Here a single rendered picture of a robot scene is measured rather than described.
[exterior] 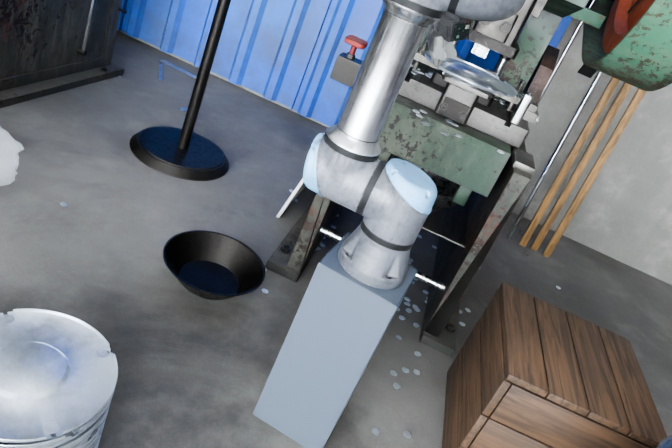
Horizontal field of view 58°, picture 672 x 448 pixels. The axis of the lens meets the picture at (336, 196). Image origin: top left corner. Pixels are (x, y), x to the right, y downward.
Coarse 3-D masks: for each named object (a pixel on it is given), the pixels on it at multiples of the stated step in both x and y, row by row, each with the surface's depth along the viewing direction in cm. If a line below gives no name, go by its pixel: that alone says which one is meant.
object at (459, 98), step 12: (456, 84) 160; (468, 84) 161; (444, 96) 174; (456, 96) 173; (468, 96) 172; (480, 96) 160; (444, 108) 174; (456, 108) 174; (468, 108) 173; (456, 120) 175
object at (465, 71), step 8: (448, 64) 175; (456, 64) 176; (464, 64) 185; (472, 64) 188; (448, 72) 163; (456, 72) 169; (464, 72) 170; (472, 72) 174; (480, 72) 183; (488, 72) 186; (464, 80) 162; (472, 80) 167; (480, 80) 170; (488, 80) 173; (496, 80) 181; (480, 88) 162; (488, 88) 166; (496, 88) 170; (504, 88) 175; (512, 88) 178; (512, 96) 168
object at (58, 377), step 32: (0, 320) 108; (32, 320) 111; (64, 320) 114; (0, 352) 102; (32, 352) 104; (64, 352) 107; (0, 384) 97; (32, 384) 99; (64, 384) 102; (96, 384) 104; (0, 416) 93; (32, 416) 95; (64, 416) 97
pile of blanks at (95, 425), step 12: (108, 408) 106; (96, 420) 100; (72, 432) 97; (84, 432) 99; (96, 432) 103; (0, 444) 90; (12, 444) 91; (24, 444) 91; (36, 444) 91; (48, 444) 93; (60, 444) 95; (72, 444) 97; (84, 444) 101; (96, 444) 108
